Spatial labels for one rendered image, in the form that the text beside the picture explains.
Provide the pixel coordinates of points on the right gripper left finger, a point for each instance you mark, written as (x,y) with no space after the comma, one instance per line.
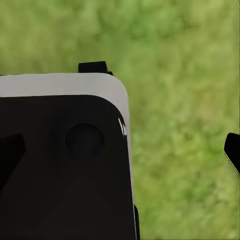
(12,149)

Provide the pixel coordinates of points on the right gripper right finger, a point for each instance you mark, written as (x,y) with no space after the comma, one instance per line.
(232,149)

